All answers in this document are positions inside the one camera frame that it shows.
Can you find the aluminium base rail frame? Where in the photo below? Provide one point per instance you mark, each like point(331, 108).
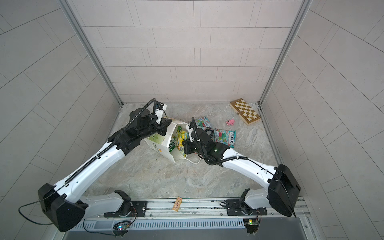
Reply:
point(200, 214)

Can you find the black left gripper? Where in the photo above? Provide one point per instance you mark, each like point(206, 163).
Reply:
point(163, 126)

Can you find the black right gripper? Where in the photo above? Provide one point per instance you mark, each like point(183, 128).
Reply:
point(187, 147)

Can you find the metal corner strip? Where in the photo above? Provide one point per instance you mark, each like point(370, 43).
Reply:
point(305, 5)
point(68, 12)

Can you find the illustrated white paper bag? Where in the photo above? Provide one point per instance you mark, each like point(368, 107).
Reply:
point(166, 145)

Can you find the metal corner strip left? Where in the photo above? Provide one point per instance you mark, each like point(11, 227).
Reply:
point(68, 12)

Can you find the yellow green candy bag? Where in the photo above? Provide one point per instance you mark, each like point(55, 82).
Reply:
point(180, 137)

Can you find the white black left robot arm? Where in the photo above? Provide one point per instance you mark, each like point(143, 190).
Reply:
point(63, 203)

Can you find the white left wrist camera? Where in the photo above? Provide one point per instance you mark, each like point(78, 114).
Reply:
point(160, 111)

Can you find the teal Fox's mint candy bag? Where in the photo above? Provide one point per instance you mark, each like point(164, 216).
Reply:
point(204, 123)

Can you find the small wooden mousetrap block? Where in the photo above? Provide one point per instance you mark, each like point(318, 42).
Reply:
point(177, 204)

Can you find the pink pig toy on table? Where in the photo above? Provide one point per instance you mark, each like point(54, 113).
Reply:
point(230, 122)

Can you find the metal corner strip right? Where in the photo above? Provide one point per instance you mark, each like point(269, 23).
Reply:
point(305, 5)

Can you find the wooden folding chessboard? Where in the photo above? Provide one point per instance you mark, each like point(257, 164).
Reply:
point(245, 111)

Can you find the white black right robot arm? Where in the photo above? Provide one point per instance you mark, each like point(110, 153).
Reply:
point(280, 189)

